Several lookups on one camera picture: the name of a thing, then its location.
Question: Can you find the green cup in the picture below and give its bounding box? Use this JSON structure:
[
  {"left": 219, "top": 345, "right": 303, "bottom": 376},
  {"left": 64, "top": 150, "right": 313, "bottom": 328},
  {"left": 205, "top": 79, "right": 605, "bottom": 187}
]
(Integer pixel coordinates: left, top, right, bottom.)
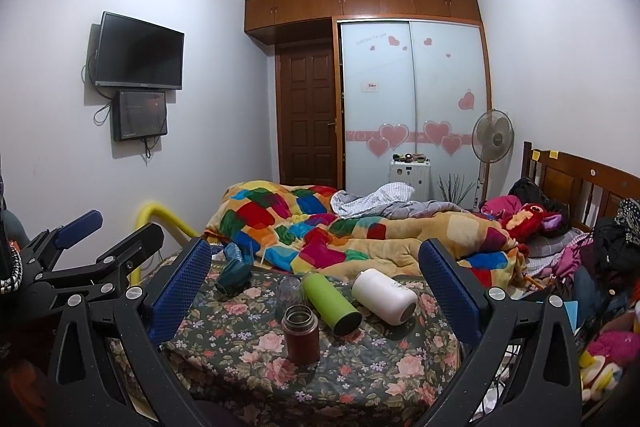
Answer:
[{"left": 301, "top": 272, "right": 363, "bottom": 337}]

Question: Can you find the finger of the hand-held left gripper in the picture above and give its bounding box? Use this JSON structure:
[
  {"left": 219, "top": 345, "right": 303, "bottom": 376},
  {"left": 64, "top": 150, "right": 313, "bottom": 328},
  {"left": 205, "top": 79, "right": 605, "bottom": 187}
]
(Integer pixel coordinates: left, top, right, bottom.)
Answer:
[
  {"left": 30, "top": 223, "right": 166, "bottom": 308},
  {"left": 20, "top": 210, "right": 104, "bottom": 279}
]

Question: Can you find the pink plush toy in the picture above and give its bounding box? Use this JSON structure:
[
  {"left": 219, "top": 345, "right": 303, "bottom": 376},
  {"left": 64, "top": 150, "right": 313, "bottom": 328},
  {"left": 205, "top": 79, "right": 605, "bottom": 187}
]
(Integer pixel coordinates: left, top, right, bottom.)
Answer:
[{"left": 587, "top": 314, "right": 640, "bottom": 358}]

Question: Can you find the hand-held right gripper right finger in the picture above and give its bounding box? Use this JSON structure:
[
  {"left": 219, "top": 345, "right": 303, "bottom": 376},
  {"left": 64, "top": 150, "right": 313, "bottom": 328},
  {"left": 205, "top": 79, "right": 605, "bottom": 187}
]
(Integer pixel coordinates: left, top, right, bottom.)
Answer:
[{"left": 417, "top": 238, "right": 585, "bottom": 427}]

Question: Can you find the frosted wardrobe with hearts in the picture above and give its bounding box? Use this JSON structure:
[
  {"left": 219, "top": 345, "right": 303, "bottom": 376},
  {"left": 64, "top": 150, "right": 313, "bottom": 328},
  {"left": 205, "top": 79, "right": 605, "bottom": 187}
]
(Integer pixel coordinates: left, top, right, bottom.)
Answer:
[{"left": 336, "top": 18, "right": 493, "bottom": 208}]

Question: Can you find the white cup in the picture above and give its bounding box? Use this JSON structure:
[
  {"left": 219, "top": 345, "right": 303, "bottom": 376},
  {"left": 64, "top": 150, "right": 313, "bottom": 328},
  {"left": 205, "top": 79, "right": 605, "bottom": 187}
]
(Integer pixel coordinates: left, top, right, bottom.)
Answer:
[{"left": 351, "top": 268, "right": 418, "bottom": 326}]

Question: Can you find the red plush toy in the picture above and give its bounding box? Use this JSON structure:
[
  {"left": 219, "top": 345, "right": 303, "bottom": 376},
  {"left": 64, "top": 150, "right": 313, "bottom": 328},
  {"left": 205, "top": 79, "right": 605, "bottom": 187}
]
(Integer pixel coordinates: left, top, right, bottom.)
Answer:
[{"left": 500, "top": 203, "right": 566, "bottom": 244}]

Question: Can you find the black bag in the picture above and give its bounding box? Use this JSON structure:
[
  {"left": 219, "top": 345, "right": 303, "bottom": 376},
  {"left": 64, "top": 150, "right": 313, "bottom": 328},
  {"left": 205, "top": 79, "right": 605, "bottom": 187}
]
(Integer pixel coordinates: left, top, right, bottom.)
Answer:
[{"left": 509, "top": 177, "right": 543, "bottom": 208}]

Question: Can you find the black wall television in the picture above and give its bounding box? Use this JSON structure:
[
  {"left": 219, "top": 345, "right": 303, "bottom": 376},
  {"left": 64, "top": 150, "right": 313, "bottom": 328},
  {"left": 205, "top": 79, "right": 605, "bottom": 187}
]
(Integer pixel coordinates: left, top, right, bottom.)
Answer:
[{"left": 94, "top": 11, "right": 185, "bottom": 90}]

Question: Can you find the black clothing pile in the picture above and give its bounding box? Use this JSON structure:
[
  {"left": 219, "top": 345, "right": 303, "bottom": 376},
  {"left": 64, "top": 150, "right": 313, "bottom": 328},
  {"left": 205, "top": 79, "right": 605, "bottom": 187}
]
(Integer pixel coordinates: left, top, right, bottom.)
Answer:
[{"left": 592, "top": 199, "right": 640, "bottom": 279}]

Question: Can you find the colourful patchwork quilt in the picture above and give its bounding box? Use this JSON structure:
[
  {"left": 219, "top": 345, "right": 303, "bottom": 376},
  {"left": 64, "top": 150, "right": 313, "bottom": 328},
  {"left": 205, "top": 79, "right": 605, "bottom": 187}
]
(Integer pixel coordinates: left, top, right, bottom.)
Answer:
[{"left": 204, "top": 180, "right": 526, "bottom": 288}]

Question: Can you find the brown wooden door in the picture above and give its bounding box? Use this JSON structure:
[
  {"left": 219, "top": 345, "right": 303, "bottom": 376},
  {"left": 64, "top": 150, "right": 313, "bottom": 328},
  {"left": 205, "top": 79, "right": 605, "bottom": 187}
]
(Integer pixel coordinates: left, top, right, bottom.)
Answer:
[{"left": 275, "top": 47, "right": 337, "bottom": 190}]

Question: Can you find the white cabinet with items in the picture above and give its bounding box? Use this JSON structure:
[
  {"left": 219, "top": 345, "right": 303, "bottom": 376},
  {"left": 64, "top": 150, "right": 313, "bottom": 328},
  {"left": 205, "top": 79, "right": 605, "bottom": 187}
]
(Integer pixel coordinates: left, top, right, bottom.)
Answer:
[{"left": 390, "top": 158, "right": 432, "bottom": 201}]

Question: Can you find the wooden overhead cabinet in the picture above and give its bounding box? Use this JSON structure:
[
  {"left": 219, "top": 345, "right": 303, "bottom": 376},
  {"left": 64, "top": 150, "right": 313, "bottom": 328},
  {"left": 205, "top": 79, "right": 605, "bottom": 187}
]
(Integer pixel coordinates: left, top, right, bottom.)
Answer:
[{"left": 244, "top": 0, "right": 483, "bottom": 45}]

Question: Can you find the floral cloth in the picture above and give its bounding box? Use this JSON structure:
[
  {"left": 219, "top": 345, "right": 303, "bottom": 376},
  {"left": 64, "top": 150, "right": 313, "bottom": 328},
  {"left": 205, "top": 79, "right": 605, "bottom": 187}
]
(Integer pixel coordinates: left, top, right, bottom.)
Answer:
[{"left": 107, "top": 252, "right": 468, "bottom": 427}]

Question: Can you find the spiky potted plant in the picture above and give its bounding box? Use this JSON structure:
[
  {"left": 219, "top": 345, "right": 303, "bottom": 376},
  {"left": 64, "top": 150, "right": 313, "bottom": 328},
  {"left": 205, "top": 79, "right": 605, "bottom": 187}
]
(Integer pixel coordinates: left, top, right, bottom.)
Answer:
[{"left": 436, "top": 173, "right": 476, "bottom": 210}]

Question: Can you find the brown metal cup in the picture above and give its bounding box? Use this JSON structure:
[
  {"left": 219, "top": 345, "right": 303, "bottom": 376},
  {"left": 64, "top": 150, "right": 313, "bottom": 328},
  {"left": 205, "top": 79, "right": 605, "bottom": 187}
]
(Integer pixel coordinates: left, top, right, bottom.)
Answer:
[{"left": 281, "top": 305, "right": 321, "bottom": 365}]

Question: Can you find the yellow plush toy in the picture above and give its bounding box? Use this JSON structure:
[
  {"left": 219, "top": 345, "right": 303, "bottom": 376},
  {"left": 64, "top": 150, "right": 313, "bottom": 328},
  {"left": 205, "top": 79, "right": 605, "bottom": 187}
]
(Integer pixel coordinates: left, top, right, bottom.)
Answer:
[{"left": 580, "top": 342, "right": 626, "bottom": 403}]

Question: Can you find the small black wall monitor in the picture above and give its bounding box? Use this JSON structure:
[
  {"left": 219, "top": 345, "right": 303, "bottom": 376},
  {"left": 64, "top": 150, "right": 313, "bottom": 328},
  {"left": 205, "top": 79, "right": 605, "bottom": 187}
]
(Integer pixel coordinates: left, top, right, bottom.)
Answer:
[{"left": 112, "top": 90, "right": 169, "bottom": 142}]

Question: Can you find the yellow padded rail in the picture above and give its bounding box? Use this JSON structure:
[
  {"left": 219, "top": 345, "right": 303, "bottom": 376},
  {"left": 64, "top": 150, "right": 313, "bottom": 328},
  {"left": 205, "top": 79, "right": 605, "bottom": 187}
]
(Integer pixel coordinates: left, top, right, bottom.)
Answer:
[{"left": 131, "top": 202, "right": 198, "bottom": 283}]

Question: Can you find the teal cup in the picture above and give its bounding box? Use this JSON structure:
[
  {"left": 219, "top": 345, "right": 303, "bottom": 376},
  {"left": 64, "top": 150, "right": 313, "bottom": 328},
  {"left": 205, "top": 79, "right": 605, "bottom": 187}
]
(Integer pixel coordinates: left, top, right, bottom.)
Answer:
[{"left": 215, "top": 259, "right": 253, "bottom": 295}]

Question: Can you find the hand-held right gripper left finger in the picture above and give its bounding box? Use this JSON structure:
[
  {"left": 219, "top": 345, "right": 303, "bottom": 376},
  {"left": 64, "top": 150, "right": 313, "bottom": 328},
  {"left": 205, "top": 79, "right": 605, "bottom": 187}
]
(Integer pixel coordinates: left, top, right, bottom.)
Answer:
[{"left": 46, "top": 237, "right": 221, "bottom": 427}]

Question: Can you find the wooden headboard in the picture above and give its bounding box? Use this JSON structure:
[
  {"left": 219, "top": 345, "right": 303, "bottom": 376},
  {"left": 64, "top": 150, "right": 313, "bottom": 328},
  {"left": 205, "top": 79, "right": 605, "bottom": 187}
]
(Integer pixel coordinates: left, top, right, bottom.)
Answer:
[{"left": 521, "top": 141, "right": 640, "bottom": 233}]

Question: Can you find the white standing fan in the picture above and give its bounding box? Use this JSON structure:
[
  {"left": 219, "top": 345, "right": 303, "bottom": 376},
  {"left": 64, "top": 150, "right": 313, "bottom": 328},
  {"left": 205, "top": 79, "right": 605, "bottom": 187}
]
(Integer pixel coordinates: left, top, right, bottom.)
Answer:
[{"left": 472, "top": 109, "right": 515, "bottom": 208}]

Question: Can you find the clear glass cup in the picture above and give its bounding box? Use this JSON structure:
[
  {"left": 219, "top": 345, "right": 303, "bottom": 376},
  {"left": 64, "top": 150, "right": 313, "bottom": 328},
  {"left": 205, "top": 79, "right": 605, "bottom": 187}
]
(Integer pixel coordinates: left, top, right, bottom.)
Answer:
[{"left": 276, "top": 276, "right": 303, "bottom": 323}]

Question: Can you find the grey checked sheet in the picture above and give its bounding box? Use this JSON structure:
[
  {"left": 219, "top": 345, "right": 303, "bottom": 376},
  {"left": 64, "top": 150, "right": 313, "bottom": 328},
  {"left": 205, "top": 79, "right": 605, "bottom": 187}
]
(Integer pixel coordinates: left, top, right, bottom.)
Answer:
[{"left": 331, "top": 182, "right": 481, "bottom": 220}]

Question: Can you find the pink clothing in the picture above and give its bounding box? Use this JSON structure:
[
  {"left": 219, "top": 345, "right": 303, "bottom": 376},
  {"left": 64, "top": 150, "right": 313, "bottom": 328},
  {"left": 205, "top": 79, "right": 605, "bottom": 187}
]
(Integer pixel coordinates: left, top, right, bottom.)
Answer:
[{"left": 481, "top": 196, "right": 521, "bottom": 219}]

